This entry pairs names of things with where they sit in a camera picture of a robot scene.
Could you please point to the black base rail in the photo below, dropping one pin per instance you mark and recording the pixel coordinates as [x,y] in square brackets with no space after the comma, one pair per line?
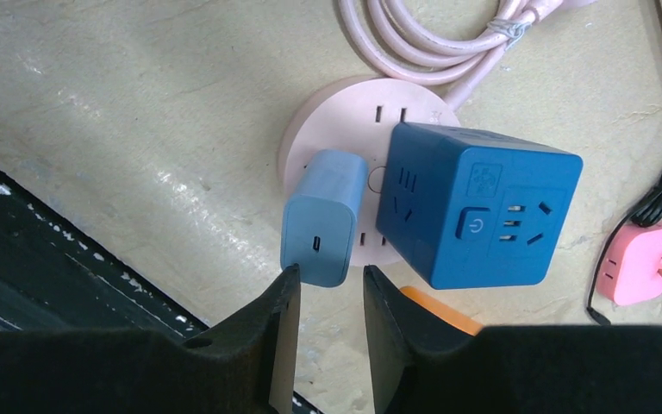
[54,277]

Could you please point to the pink small charger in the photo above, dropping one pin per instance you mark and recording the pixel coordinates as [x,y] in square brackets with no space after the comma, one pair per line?
[631,271]

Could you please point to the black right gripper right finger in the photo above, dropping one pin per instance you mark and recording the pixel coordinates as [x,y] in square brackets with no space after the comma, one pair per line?
[421,364]

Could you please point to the light blue USB charger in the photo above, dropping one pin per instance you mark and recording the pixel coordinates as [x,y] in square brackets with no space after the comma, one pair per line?
[321,217]

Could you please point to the orange power strip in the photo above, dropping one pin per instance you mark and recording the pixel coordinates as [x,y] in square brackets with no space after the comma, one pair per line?
[443,311]

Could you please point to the pink round socket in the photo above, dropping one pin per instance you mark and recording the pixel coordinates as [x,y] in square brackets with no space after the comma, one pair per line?
[357,115]

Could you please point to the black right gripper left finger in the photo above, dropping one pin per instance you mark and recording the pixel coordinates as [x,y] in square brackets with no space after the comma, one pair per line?
[245,364]

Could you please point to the blue cube socket adapter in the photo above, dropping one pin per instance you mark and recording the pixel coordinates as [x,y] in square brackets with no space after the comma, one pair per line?
[470,208]

